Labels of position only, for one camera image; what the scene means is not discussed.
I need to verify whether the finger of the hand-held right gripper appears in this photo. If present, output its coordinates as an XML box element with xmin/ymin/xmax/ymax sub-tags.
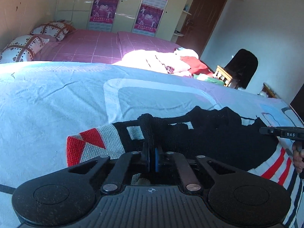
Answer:
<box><xmin>259</xmin><ymin>127</ymin><xmax>280</xmax><ymax>137</ymax></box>

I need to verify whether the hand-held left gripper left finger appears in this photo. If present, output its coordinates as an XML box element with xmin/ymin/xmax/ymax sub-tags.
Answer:
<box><xmin>68</xmin><ymin>145</ymin><xmax>153</xmax><ymax>194</ymax></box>

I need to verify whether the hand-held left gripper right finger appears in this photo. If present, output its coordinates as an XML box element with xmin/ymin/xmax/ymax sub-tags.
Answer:
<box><xmin>154</xmin><ymin>147</ymin><xmax>236</xmax><ymax>193</ymax></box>

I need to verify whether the striped knit sweater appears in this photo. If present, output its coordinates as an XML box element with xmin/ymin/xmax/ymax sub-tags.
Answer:
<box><xmin>66</xmin><ymin>106</ymin><xmax>304</xmax><ymax>228</ymax></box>

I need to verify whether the person's right hand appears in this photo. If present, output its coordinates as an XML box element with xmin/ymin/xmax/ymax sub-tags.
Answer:
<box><xmin>292</xmin><ymin>142</ymin><xmax>304</xmax><ymax>179</ymax></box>

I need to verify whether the dark panel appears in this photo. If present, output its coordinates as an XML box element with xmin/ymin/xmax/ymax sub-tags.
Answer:
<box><xmin>289</xmin><ymin>85</ymin><xmax>304</xmax><ymax>122</ymax></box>

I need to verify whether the wooden side table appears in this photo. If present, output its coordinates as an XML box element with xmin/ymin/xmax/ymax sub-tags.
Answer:
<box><xmin>260</xmin><ymin>82</ymin><xmax>284</xmax><ymax>99</ymax></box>

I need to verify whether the black chair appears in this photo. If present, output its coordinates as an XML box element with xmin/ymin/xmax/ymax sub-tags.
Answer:
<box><xmin>224</xmin><ymin>49</ymin><xmax>259</xmax><ymax>90</ymax></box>

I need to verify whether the wooden stool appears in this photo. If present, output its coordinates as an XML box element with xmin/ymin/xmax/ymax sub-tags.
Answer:
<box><xmin>215</xmin><ymin>65</ymin><xmax>238</xmax><ymax>89</ymax></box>

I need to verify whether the green garment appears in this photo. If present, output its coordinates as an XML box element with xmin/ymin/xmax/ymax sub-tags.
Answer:
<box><xmin>193</xmin><ymin>73</ymin><xmax>225</xmax><ymax>86</ymax></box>

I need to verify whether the red garment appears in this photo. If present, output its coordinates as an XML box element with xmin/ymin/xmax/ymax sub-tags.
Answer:
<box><xmin>179</xmin><ymin>55</ymin><xmax>215</xmax><ymax>77</ymax></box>

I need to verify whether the pale pink garment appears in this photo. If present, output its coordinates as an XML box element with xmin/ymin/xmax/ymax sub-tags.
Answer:
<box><xmin>113</xmin><ymin>48</ymin><xmax>200</xmax><ymax>74</ymax></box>

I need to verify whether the light blue patterned bedspread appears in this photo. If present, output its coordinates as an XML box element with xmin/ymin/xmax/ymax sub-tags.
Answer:
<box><xmin>0</xmin><ymin>61</ymin><xmax>304</xmax><ymax>228</ymax></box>

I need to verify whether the pink checked bed sheet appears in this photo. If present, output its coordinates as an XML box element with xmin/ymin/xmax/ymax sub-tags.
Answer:
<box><xmin>32</xmin><ymin>28</ymin><xmax>215</xmax><ymax>77</ymax></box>

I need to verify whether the brown wooden door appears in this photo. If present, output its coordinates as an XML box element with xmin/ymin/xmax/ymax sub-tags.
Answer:
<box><xmin>176</xmin><ymin>0</ymin><xmax>229</xmax><ymax>58</ymax></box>

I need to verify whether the cream corner shelf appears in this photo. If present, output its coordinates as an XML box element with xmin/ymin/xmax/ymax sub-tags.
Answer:
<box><xmin>172</xmin><ymin>0</ymin><xmax>200</xmax><ymax>38</ymax></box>

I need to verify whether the cream glossy wardrobe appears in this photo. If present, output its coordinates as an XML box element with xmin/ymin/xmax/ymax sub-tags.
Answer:
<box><xmin>55</xmin><ymin>0</ymin><xmax>196</xmax><ymax>42</ymax></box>

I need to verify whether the heart patterned pillow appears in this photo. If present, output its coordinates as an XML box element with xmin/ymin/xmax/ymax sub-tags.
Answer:
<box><xmin>0</xmin><ymin>34</ymin><xmax>58</xmax><ymax>64</ymax></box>
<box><xmin>30</xmin><ymin>21</ymin><xmax>77</xmax><ymax>41</ymax></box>

